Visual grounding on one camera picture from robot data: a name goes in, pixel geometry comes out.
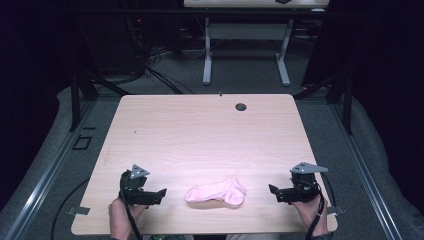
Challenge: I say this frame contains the person's right hand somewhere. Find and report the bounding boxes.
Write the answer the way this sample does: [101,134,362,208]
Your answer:
[291,194,329,234]

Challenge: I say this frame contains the black floor cable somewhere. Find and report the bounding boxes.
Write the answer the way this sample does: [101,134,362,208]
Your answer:
[49,176,92,240]

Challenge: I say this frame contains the black metal frame stand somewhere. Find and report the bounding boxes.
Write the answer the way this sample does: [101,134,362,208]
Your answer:
[293,69,355,136]
[68,64,133,133]

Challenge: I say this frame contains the white desk with metal legs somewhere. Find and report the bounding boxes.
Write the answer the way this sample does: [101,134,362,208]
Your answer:
[182,0,331,87]

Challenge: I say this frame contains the person's left hand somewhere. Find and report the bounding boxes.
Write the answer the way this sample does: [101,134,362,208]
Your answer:
[107,196,149,233]

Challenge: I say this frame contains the pink sock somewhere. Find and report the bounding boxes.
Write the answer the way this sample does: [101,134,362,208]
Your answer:
[184,176,248,209]

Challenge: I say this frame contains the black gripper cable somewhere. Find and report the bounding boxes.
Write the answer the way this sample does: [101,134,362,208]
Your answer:
[304,184,326,240]
[119,189,144,240]

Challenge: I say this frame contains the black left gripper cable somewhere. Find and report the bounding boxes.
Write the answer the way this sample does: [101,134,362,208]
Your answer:
[119,189,144,240]

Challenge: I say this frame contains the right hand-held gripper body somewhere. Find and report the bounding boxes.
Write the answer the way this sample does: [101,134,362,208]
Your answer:
[283,161,329,204]

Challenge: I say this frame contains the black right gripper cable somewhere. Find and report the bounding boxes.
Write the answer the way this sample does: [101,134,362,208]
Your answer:
[304,184,326,240]

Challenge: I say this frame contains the bundle of black cables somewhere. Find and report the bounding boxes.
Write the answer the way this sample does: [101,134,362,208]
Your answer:
[133,19,196,96]

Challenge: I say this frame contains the aluminium floor rail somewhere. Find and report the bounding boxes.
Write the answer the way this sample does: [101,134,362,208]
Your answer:
[329,103,404,240]
[3,99,98,240]

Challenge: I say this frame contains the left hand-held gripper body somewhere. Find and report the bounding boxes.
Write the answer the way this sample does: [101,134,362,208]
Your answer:
[118,163,151,206]

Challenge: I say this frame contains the dark curtain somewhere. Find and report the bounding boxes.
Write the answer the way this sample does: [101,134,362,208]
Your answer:
[0,0,81,211]
[301,0,424,214]

